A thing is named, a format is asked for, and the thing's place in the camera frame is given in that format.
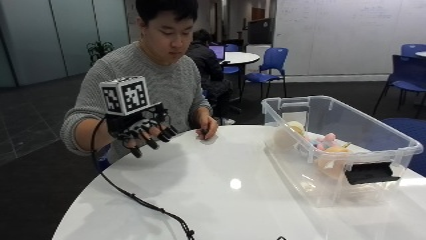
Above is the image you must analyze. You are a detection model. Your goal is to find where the white marker cube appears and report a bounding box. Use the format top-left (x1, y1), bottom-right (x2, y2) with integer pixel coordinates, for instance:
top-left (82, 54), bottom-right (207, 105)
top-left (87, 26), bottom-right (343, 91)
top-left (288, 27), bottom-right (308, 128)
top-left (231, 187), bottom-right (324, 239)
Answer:
top-left (99, 75), bottom-right (152, 117)

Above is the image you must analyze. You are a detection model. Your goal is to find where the person in grey sweater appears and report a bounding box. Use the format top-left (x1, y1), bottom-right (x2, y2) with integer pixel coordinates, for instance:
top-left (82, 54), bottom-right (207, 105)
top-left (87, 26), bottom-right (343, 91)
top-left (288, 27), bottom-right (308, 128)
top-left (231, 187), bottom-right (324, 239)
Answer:
top-left (59, 0), bottom-right (220, 168)

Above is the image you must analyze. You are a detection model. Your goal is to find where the cream soft toy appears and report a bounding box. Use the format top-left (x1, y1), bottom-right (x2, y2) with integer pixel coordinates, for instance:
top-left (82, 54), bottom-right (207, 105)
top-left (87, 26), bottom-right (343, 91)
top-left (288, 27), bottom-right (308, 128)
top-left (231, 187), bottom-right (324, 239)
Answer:
top-left (274, 120), bottom-right (308, 151)

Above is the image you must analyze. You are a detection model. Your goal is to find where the round white table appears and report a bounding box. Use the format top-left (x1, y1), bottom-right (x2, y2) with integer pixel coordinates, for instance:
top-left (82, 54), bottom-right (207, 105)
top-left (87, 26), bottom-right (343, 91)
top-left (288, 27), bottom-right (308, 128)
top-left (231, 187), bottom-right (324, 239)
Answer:
top-left (220, 51), bottom-right (263, 101)

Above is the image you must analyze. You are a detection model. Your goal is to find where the open laptop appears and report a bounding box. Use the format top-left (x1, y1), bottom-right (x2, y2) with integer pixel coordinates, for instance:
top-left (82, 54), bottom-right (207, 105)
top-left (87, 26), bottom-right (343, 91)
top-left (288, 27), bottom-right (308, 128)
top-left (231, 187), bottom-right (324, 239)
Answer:
top-left (208, 44), bottom-right (227, 62)

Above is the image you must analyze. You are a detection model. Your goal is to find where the white cabinet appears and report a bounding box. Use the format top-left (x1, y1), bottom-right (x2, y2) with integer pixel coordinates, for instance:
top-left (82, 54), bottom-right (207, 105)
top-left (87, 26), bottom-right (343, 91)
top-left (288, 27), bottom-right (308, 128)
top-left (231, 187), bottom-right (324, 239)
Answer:
top-left (244, 43), bottom-right (274, 75)

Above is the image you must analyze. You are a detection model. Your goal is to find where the pink soft toy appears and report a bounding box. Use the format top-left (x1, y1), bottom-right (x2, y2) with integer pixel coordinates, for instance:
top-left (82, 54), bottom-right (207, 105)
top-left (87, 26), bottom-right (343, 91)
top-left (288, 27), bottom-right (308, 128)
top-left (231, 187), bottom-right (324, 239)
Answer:
top-left (315, 132), bottom-right (339, 151)

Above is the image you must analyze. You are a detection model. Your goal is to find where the clear plastic storage bin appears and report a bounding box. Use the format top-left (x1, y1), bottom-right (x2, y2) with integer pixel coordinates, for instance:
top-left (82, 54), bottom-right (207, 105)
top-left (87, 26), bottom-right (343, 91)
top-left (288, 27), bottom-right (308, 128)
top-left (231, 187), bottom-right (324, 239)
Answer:
top-left (260, 95), bottom-right (425, 208)

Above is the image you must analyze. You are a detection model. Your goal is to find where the peach soft toy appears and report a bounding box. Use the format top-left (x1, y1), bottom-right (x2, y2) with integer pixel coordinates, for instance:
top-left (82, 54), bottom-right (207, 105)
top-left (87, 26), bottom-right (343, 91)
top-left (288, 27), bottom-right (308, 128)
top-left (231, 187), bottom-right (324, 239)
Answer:
top-left (316, 153), bottom-right (351, 181)

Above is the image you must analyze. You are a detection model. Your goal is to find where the yellow toy fruit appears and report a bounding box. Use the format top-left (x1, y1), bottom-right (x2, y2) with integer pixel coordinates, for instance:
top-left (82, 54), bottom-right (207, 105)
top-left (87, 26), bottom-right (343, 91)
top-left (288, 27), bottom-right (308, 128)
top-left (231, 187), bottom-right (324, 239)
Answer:
top-left (324, 143), bottom-right (352, 155)

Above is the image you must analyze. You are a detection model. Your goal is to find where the green potted plant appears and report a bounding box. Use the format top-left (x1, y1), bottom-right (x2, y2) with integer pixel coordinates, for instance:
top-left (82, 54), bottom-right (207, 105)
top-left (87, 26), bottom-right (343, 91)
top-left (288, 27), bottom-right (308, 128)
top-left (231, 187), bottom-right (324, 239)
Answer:
top-left (86, 40), bottom-right (116, 66)

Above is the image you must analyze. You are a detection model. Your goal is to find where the black screen on cabinet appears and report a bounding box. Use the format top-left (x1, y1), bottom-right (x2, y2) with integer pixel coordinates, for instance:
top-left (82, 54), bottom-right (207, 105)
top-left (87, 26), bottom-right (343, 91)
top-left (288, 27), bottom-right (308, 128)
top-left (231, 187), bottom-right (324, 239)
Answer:
top-left (247, 17), bottom-right (276, 46)

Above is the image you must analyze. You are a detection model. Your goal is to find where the black bin latch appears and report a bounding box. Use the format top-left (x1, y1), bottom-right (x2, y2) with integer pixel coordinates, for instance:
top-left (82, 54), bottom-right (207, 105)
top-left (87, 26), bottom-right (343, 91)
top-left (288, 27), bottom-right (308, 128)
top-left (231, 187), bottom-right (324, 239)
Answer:
top-left (345, 162), bottom-right (401, 186)

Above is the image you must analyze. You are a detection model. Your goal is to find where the black glove cable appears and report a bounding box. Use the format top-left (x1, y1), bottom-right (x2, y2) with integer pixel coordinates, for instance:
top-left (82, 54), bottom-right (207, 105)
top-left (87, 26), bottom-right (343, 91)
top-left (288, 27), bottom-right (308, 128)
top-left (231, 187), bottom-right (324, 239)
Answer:
top-left (90, 116), bottom-right (198, 240)

